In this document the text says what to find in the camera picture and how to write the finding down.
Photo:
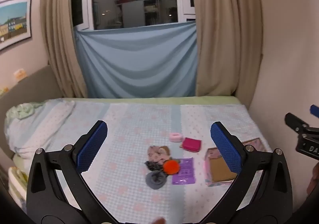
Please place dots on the checkered blue pink blanket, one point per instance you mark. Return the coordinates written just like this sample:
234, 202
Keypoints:
129, 127

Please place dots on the framed wall picture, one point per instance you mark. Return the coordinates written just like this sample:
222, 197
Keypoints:
15, 22

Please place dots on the pink cardboard box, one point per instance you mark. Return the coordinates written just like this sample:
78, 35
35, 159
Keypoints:
217, 170

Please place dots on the small cream wall decoration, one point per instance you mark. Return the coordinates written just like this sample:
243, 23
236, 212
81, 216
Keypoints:
20, 74

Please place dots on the person's right forearm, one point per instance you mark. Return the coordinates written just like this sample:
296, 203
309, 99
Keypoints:
313, 181

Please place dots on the light blue hanging cloth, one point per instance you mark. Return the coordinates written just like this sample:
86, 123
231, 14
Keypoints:
137, 64

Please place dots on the beige curtain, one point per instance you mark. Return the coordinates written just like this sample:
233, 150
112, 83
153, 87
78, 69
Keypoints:
229, 39
59, 39

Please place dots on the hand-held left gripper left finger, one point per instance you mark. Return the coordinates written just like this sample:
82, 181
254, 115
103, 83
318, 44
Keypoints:
91, 146

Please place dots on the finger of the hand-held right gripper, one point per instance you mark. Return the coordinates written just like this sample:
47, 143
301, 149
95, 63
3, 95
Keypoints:
295, 122
315, 110

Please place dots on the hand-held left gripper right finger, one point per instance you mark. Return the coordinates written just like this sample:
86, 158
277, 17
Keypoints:
226, 146

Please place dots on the dark patterned scrunchie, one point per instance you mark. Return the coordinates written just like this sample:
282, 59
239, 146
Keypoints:
152, 165

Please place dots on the beige fuzzy hair clip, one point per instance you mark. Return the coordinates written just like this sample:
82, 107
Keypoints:
154, 154

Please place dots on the purple plastic packet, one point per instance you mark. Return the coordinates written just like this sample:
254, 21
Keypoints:
185, 171

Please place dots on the grey scrunchie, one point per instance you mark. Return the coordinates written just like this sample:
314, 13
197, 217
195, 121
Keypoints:
156, 180

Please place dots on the brown fuzzy hair clip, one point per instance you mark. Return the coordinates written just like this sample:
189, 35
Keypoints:
166, 151

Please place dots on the light blue printed pillow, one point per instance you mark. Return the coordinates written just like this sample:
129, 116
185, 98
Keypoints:
39, 129

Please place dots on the person's left hand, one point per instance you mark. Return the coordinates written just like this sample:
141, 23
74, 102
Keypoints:
160, 221

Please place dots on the pink fluffy scrunchie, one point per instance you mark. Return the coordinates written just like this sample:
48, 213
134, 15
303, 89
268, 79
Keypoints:
176, 137

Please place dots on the orange pom-pom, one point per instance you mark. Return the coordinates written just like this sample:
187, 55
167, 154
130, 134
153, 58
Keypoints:
171, 166

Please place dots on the crumpled green cloth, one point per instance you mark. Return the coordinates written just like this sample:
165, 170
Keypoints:
22, 112

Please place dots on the white yellow printed pillow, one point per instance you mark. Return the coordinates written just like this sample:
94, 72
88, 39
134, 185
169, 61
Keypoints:
17, 180

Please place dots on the grey padded headboard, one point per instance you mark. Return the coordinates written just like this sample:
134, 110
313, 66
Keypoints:
37, 84

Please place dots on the magenta fabric pouch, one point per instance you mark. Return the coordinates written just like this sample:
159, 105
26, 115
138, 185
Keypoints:
191, 144

